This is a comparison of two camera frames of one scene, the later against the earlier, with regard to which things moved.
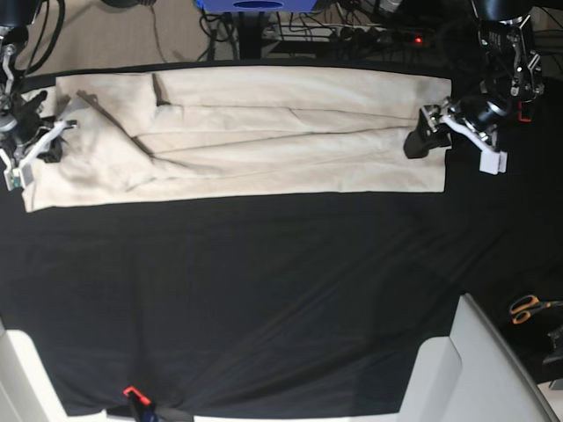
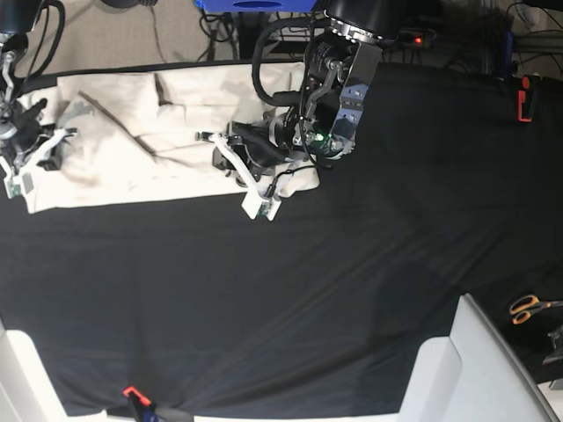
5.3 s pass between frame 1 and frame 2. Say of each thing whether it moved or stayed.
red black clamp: stayed
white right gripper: moved
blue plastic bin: stayed
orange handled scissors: stayed
